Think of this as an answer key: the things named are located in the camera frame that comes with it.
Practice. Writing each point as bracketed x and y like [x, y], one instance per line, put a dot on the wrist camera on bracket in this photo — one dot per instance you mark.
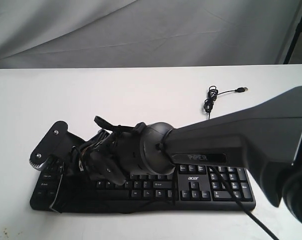
[56, 144]

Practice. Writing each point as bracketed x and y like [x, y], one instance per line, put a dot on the black acer keyboard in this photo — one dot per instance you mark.
[194, 188]

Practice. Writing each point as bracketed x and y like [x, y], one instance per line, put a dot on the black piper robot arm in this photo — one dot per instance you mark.
[265, 139]

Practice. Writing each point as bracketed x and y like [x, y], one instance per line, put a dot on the grey backdrop cloth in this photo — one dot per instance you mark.
[143, 33]

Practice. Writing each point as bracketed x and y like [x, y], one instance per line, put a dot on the black tripod stand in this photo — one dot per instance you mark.
[294, 41]

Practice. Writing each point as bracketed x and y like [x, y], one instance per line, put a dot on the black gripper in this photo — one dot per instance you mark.
[94, 159]

